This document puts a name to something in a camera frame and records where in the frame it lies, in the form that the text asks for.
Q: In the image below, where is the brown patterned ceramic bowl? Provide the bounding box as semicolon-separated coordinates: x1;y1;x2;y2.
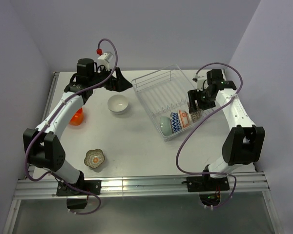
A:
189;101;203;123

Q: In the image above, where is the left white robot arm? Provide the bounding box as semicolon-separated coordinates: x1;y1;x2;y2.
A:
23;58;132;195

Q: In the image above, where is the aluminium frame rail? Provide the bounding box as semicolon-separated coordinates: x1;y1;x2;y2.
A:
2;70;284;234

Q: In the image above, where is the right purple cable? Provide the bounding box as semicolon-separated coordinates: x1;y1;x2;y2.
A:
176;62;244;209

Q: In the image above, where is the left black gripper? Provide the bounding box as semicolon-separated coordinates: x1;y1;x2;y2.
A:
89;65;132;93

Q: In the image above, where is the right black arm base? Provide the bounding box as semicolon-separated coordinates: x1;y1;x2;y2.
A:
183;175;230;206

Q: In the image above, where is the green flower-shaped bowl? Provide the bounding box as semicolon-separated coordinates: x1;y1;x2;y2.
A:
84;149;105;169

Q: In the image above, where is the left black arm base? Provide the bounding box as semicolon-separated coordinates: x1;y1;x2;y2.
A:
56;180;102;214

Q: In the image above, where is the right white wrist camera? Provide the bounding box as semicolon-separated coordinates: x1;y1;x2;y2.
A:
192;74;207;91

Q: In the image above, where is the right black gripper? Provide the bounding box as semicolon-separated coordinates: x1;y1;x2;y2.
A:
188;87;216;114

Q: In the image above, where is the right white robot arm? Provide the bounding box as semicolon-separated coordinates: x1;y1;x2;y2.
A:
188;69;265;190

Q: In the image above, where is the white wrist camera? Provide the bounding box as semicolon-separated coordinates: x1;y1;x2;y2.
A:
96;48;114;71
192;74;207;91

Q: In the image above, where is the white wire dish rack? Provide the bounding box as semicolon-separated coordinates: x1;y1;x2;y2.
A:
132;64;206;142

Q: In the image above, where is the white ceramic bowl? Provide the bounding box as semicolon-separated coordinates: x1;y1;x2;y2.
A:
107;95;129;114

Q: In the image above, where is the orange plastic cup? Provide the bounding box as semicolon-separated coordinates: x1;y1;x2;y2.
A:
69;108;84;126

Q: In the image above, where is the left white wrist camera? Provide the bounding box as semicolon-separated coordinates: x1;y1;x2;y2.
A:
96;48;114;71

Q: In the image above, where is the orange geometric blue bowl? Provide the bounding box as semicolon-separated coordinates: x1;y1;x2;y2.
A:
170;112;182;134

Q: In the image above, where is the purple cable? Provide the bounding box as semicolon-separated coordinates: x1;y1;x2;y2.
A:
176;62;244;209
24;38;119;215

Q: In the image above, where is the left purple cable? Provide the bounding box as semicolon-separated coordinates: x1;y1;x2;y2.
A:
24;38;119;215

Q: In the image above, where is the orange floral ceramic bowl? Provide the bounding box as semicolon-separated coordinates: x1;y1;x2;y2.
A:
177;110;192;129

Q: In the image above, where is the grey-green ceramic bowl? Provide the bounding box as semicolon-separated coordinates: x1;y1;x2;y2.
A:
160;116;172;137

